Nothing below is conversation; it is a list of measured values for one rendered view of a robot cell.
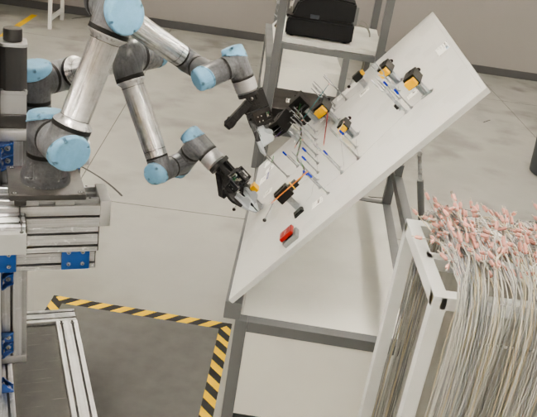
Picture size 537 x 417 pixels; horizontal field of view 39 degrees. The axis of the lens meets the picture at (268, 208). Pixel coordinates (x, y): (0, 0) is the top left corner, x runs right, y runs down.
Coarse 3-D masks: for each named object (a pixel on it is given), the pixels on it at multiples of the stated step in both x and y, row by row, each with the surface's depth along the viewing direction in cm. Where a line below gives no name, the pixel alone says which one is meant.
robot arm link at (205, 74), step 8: (200, 56) 241; (192, 64) 239; (200, 64) 237; (208, 64) 235; (216, 64) 235; (224, 64) 236; (192, 72) 235; (200, 72) 233; (208, 72) 233; (216, 72) 234; (224, 72) 235; (192, 80) 237; (200, 80) 233; (208, 80) 233; (216, 80) 235; (224, 80) 238; (200, 88) 235; (208, 88) 235
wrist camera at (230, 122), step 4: (244, 100) 246; (244, 104) 243; (248, 104) 243; (240, 108) 243; (244, 108) 243; (248, 108) 243; (236, 112) 243; (240, 112) 243; (244, 112) 243; (228, 116) 247; (232, 116) 244; (236, 116) 244; (240, 116) 244; (228, 120) 244; (232, 120) 244; (236, 120) 244; (224, 124) 244; (228, 124) 244; (232, 124) 244; (228, 128) 245
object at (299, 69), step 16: (272, 32) 617; (272, 48) 566; (288, 64) 558; (304, 64) 566; (320, 64) 573; (336, 64) 580; (288, 80) 554; (304, 80) 554; (320, 80) 554; (336, 80) 554; (336, 96) 556; (256, 144) 570; (256, 160) 575
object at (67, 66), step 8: (72, 56) 274; (152, 56) 251; (160, 56) 254; (56, 64) 273; (64, 64) 272; (72, 64) 272; (152, 64) 253; (160, 64) 257; (64, 72) 271; (72, 72) 272; (112, 72) 265; (64, 80) 273; (72, 80) 273; (64, 88) 276
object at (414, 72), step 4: (416, 68) 240; (408, 72) 241; (412, 72) 237; (416, 72) 238; (408, 76) 237; (412, 76) 236; (416, 76) 237; (420, 76) 239; (404, 80) 238; (420, 80) 238; (420, 84) 239; (416, 88) 240; (420, 88) 242; (424, 88) 240; (432, 88) 241; (420, 92) 241; (424, 92) 242; (428, 92) 240; (424, 96) 241
